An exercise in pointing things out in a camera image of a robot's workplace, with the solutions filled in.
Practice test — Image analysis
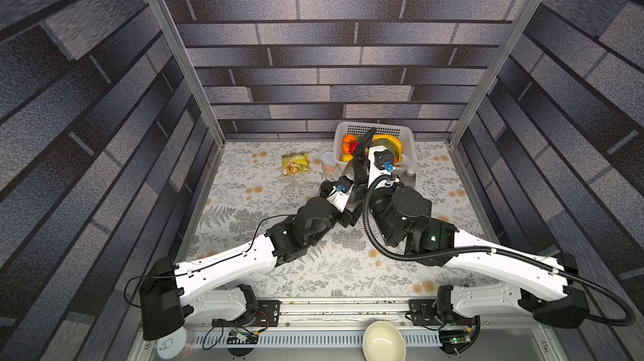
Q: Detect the grey translucent spray bottle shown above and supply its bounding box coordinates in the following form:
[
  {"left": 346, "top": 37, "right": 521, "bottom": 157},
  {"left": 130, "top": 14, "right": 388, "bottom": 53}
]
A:
[{"left": 401, "top": 163, "right": 417, "bottom": 185}]

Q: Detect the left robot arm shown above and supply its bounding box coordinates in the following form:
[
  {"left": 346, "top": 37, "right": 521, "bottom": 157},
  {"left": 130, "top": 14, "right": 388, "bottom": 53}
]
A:
[{"left": 139, "top": 180, "right": 356, "bottom": 341}]

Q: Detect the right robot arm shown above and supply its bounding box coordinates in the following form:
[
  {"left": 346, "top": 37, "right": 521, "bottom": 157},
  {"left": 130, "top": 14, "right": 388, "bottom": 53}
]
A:
[{"left": 353, "top": 128, "right": 590, "bottom": 329}]

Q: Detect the yellow banana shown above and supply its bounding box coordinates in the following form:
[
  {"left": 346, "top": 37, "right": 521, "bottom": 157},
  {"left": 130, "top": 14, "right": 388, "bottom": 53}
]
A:
[{"left": 372, "top": 134, "right": 403, "bottom": 163}]

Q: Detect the white plastic basket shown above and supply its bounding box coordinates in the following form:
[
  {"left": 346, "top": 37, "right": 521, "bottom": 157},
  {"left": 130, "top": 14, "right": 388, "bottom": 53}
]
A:
[{"left": 333, "top": 121, "right": 417, "bottom": 167}]

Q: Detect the yellow snack bag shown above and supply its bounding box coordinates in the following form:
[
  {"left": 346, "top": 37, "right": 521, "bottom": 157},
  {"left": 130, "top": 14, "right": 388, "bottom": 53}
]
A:
[{"left": 281, "top": 153, "right": 310, "bottom": 177}]

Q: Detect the cream ceramic bowl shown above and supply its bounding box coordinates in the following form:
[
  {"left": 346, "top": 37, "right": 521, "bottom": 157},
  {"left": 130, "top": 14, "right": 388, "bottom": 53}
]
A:
[{"left": 362, "top": 321, "right": 406, "bottom": 361}]

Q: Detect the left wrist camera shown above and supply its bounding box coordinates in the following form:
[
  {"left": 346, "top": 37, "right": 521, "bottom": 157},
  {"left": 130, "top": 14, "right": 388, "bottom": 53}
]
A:
[{"left": 320, "top": 176, "right": 354, "bottom": 213}]

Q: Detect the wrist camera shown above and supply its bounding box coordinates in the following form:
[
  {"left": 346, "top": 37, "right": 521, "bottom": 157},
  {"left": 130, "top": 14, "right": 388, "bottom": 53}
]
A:
[
  {"left": 320, "top": 176, "right": 354, "bottom": 213},
  {"left": 367, "top": 145, "right": 395, "bottom": 188}
]

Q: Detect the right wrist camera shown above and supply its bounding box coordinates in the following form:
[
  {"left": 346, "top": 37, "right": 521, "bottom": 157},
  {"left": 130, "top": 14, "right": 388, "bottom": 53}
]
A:
[{"left": 367, "top": 145, "right": 395, "bottom": 188}]

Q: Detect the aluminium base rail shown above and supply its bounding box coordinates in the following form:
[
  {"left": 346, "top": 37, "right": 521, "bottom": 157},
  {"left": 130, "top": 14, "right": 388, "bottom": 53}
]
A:
[{"left": 145, "top": 296, "right": 554, "bottom": 349}]

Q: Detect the black corrugated cable hose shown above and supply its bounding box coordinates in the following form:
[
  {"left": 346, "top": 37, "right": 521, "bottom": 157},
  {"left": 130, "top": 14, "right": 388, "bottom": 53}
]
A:
[{"left": 361, "top": 174, "right": 636, "bottom": 327}]

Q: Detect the right aluminium frame post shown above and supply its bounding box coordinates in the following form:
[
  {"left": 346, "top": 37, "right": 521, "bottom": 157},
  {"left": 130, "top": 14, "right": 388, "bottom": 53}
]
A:
[{"left": 449, "top": 0, "right": 542, "bottom": 152}]

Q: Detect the aluminium frame post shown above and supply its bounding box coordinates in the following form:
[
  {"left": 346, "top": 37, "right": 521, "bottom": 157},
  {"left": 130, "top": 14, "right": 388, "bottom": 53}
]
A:
[
  {"left": 146, "top": 0, "right": 226, "bottom": 149},
  {"left": 449, "top": 0, "right": 542, "bottom": 152}
]

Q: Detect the left aluminium frame post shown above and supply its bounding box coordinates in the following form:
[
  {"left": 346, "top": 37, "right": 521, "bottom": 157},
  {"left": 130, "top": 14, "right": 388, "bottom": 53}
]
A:
[{"left": 146, "top": 0, "right": 226, "bottom": 149}]

